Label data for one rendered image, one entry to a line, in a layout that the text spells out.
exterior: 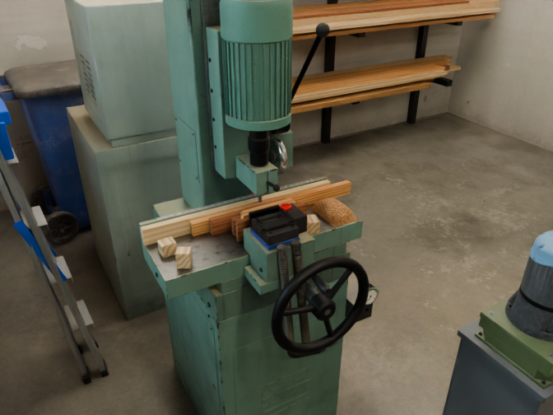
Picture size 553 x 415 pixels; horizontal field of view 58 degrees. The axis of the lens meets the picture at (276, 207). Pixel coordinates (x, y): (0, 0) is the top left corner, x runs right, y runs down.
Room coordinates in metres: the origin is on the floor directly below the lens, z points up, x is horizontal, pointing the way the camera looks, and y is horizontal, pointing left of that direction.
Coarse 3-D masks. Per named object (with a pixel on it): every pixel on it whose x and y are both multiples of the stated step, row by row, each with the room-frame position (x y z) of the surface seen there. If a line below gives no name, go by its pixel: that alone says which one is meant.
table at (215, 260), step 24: (192, 240) 1.15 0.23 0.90; (216, 240) 1.15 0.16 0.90; (336, 240) 1.21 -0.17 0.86; (168, 264) 1.04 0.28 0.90; (192, 264) 1.04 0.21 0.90; (216, 264) 1.04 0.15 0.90; (240, 264) 1.07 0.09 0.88; (168, 288) 0.97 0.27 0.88; (192, 288) 1.00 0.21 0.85; (264, 288) 0.99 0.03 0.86
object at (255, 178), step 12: (240, 156) 1.33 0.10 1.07; (240, 168) 1.31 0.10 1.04; (252, 168) 1.25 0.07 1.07; (264, 168) 1.25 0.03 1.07; (276, 168) 1.25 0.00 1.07; (240, 180) 1.31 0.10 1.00; (252, 180) 1.24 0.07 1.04; (264, 180) 1.23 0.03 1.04; (276, 180) 1.25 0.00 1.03; (264, 192) 1.23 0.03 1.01
